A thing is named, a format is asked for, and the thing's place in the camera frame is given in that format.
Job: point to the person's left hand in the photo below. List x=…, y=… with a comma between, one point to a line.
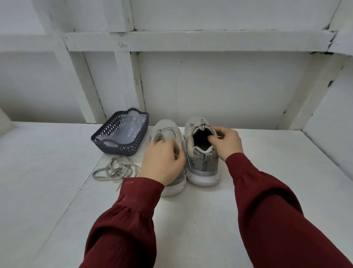
x=161, y=163

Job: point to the person's right hand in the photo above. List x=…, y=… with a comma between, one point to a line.
x=227, y=142

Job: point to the grey shoelace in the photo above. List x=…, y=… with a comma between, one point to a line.
x=116, y=168
x=199, y=125

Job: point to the grey mesh shoe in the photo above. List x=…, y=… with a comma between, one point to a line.
x=165, y=130
x=201, y=165

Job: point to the clear plastic bag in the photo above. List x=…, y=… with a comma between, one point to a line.
x=128, y=127

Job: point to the person's left forearm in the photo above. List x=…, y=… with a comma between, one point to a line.
x=124, y=226

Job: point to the person's right forearm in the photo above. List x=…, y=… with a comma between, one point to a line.
x=287, y=215

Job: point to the dark plastic lattice basket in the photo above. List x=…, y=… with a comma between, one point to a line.
x=102, y=144

